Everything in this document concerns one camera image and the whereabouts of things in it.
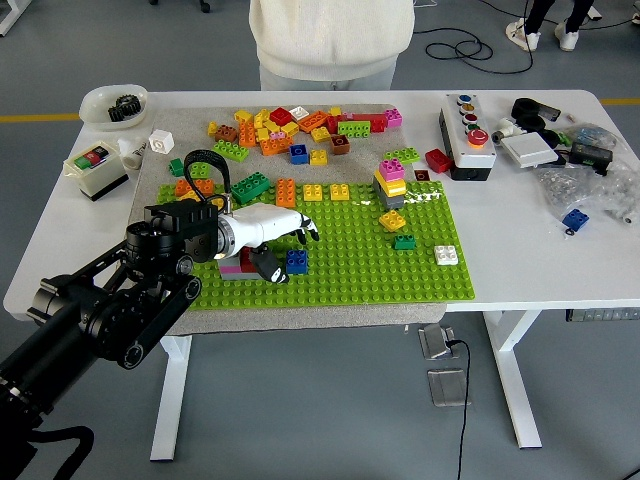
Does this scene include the grey-brown table mat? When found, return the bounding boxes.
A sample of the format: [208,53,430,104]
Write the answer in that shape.
[107,103,450,339]

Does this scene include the green studded baseplate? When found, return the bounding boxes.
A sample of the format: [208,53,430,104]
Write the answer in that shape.
[157,179,476,312]

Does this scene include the metal floor socket plate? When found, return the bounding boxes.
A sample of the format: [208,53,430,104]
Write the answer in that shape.
[426,368,472,408]
[417,323,457,360]

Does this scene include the person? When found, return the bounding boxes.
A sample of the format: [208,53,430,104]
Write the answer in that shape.
[248,0,416,92]
[504,0,596,53]

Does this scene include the clear bag of screws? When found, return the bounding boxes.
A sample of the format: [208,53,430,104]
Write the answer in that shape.
[533,164,609,221]

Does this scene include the black electronic module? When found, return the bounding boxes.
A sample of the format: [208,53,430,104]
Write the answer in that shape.
[569,142,615,176]

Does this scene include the white plastic bowl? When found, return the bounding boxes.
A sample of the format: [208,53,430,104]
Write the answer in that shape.
[78,84,150,132]

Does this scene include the grey rectangular toy brick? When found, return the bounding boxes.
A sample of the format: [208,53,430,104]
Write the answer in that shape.
[373,177,406,211]

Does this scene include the grey table control panel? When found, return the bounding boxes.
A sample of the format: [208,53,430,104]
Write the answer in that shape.
[565,307,640,323]

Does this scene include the clear bag of blue parts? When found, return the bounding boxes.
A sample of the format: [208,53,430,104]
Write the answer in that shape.
[567,123,619,149]

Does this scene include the yellow rectangular toy brick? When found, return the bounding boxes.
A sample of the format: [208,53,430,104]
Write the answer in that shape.
[373,169,408,197]

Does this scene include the black coiled floor cable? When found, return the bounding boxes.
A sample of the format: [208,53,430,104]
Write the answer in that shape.
[412,0,535,76]

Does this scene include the grey button control box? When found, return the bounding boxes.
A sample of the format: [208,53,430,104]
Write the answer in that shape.
[438,92,499,182]

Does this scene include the white green-red switch box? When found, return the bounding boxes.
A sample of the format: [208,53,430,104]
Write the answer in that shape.
[63,140,130,202]

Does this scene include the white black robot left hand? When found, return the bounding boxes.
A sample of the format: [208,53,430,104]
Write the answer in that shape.
[230,204,321,285]

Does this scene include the clear bag of white parts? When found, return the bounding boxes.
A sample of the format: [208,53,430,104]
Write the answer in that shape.
[597,159,640,226]

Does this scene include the white pipe fitting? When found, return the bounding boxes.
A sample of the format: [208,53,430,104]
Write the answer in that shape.
[490,117,526,147]
[116,136,149,170]

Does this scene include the black power cord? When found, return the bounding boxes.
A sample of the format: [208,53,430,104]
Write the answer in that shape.
[446,339,472,480]

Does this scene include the white plastic cube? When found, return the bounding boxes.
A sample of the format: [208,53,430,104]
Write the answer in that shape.
[148,128,175,155]

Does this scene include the white furniture foot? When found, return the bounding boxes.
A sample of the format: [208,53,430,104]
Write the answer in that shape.
[0,0,32,37]

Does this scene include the white table leg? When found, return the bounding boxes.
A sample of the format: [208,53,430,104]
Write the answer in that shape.
[482,310,544,450]
[149,335,194,462]

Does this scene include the white wall switch plate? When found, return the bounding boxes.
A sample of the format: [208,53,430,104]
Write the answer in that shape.
[500,132,560,171]

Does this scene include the dark green long toy brick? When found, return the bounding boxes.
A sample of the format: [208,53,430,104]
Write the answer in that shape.
[229,172,272,206]

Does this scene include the lime long toy brick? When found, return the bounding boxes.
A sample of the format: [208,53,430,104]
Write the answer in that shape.
[211,139,251,163]
[383,146,421,166]
[337,120,372,140]

